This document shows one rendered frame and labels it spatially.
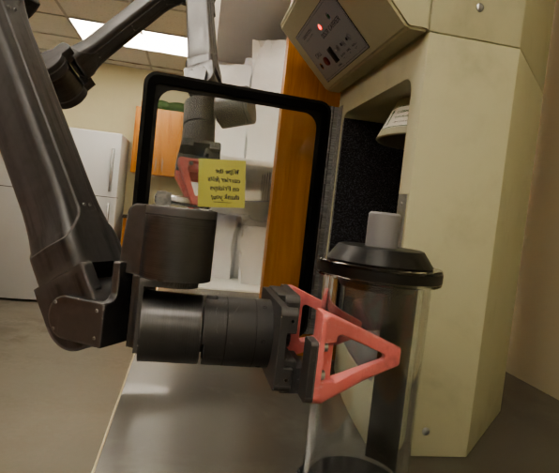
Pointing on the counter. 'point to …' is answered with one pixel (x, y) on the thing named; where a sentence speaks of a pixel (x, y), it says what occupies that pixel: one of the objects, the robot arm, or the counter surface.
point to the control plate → (313, 38)
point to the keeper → (401, 214)
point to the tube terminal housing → (464, 193)
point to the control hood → (387, 18)
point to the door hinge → (326, 206)
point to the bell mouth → (396, 126)
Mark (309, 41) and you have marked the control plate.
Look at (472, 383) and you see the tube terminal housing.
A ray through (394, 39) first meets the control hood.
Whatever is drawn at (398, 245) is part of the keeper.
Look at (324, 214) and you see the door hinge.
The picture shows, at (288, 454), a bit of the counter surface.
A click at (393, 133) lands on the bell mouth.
